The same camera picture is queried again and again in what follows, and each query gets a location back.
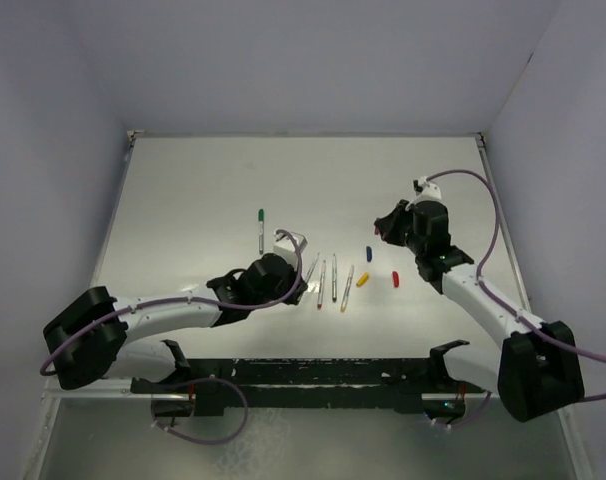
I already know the red marker pen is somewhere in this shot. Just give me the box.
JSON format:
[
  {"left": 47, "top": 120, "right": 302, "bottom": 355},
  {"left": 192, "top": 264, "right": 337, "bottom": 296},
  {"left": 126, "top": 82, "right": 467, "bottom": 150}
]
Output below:
[{"left": 316, "top": 260, "right": 327, "bottom": 310}]

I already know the purple marker pen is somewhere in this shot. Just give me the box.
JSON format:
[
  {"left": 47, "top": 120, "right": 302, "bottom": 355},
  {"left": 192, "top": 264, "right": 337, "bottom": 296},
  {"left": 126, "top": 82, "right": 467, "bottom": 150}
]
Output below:
[{"left": 304, "top": 252, "right": 320, "bottom": 284}]

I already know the green marker pen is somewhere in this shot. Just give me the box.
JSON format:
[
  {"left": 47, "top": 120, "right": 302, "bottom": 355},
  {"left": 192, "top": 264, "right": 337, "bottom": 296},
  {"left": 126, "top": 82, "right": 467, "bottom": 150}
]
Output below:
[{"left": 258, "top": 221, "right": 264, "bottom": 255}]

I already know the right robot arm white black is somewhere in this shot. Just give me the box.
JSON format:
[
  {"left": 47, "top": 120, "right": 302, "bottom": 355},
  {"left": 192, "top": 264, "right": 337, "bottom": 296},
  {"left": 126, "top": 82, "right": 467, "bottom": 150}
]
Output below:
[{"left": 374, "top": 200, "right": 585, "bottom": 422}]

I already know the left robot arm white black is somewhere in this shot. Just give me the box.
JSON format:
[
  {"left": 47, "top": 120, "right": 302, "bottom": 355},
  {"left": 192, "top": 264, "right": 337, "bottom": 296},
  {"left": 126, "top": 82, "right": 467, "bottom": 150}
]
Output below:
[{"left": 39, "top": 253, "right": 306, "bottom": 390}]

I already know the yellow pen cap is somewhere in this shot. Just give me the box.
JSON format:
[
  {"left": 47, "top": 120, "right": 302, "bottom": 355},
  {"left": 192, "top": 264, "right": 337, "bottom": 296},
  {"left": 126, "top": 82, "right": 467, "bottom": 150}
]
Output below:
[{"left": 356, "top": 273, "right": 369, "bottom": 287}]

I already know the blue marker pen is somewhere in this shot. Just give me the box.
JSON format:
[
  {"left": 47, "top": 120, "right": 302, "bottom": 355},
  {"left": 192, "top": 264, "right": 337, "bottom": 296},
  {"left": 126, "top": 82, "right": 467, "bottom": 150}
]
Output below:
[{"left": 331, "top": 253, "right": 338, "bottom": 303}]

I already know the yellow marker pen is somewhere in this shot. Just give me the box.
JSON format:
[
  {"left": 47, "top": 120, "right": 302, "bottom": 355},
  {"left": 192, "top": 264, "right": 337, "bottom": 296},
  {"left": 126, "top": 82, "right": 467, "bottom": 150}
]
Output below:
[{"left": 340, "top": 264, "right": 355, "bottom": 313}]

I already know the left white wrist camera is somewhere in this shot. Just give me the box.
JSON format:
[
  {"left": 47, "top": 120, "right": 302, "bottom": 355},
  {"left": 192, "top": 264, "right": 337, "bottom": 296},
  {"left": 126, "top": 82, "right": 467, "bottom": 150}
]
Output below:
[{"left": 272, "top": 230, "right": 308, "bottom": 265}]

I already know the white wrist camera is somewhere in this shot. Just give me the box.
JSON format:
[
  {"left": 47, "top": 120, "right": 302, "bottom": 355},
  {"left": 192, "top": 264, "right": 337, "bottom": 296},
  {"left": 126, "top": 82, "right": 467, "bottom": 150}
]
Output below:
[
  {"left": 411, "top": 176, "right": 442, "bottom": 204},
  {"left": 272, "top": 230, "right": 308, "bottom": 265}
]

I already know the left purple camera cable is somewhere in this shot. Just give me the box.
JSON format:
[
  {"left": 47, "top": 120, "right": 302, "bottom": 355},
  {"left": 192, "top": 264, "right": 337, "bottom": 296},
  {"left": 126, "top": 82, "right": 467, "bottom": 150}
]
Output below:
[{"left": 40, "top": 228, "right": 307, "bottom": 376}]

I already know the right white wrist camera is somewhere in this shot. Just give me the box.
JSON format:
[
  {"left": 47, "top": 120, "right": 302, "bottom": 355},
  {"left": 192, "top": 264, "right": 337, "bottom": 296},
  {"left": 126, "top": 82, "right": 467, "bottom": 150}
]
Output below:
[{"left": 411, "top": 176, "right": 442, "bottom": 204}]

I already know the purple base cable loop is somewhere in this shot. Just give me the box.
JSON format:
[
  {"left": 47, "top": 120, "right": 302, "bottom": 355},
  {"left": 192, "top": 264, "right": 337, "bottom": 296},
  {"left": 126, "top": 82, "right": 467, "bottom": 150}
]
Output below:
[{"left": 150, "top": 375, "right": 251, "bottom": 444}]

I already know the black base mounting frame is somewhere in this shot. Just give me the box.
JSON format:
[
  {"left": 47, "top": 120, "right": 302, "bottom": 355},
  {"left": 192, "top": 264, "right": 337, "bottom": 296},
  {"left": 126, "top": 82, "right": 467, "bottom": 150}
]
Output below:
[{"left": 131, "top": 341, "right": 481, "bottom": 417}]

